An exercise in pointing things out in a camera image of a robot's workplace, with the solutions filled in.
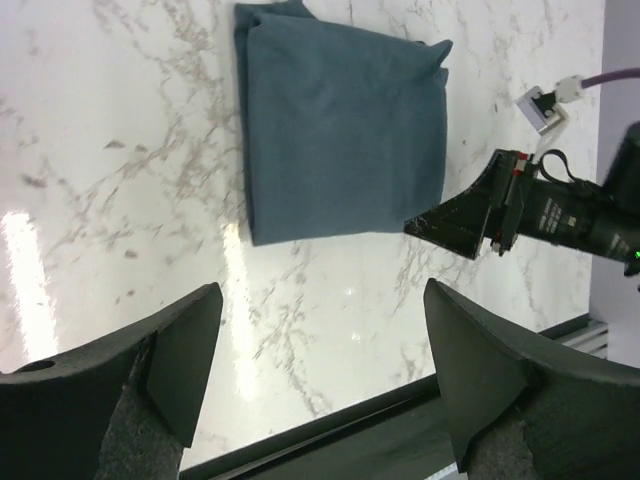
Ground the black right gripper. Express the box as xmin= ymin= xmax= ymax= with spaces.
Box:
xmin=404 ymin=149 xmax=639 ymax=275

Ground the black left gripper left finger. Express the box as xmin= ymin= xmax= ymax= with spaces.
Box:
xmin=1 ymin=283 xmax=223 ymax=479

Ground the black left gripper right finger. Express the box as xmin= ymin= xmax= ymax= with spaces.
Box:
xmin=424 ymin=279 xmax=639 ymax=479

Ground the grey-blue t-shirt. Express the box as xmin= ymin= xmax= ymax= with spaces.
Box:
xmin=234 ymin=1 xmax=452 ymax=246

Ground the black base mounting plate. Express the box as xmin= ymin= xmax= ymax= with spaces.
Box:
xmin=180 ymin=375 xmax=457 ymax=479

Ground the aluminium frame rail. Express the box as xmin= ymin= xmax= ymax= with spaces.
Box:
xmin=557 ymin=320 xmax=609 ymax=359

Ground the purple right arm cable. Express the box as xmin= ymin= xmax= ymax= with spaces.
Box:
xmin=555 ymin=68 xmax=640 ymax=104

